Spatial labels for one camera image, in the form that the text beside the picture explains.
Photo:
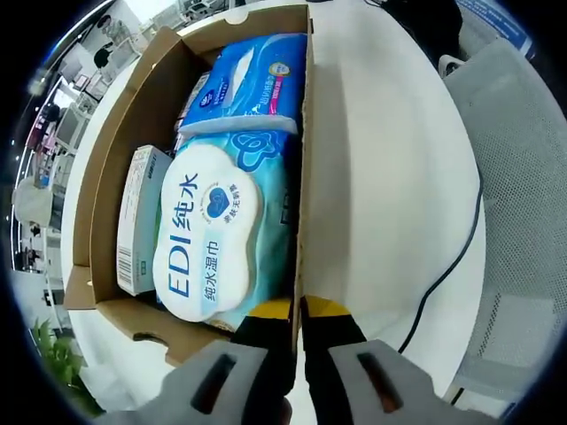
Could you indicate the white medicine box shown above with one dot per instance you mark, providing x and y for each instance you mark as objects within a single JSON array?
[{"x": 139, "y": 221}]

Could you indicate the grey mesh chair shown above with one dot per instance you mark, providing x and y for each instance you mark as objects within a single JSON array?
[{"x": 522, "y": 177}]

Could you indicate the brown cardboard shoe box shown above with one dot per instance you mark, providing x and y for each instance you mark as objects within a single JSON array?
[{"x": 146, "y": 97}]

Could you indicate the blue wall display board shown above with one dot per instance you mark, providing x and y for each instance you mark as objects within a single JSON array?
[{"x": 496, "y": 22}]

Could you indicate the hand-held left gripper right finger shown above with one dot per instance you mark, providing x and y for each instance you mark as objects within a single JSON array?
[{"x": 354, "y": 389}]

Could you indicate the person's left hand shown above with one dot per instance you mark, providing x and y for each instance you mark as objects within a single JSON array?
[{"x": 288, "y": 411}]

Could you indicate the green plant in white pot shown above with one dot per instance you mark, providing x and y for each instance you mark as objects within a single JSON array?
[{"x": 62, "y": 358}]

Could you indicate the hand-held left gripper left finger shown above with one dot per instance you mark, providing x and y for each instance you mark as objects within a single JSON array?
[{"x": 186, "y": 389}]

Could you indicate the blue soft tissue pack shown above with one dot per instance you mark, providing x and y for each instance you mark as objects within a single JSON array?
[{"x": 252, "y": 79}]

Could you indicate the soft wet wipes pack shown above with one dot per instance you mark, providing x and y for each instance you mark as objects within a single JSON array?
[{"x": 208, "y": 221}]

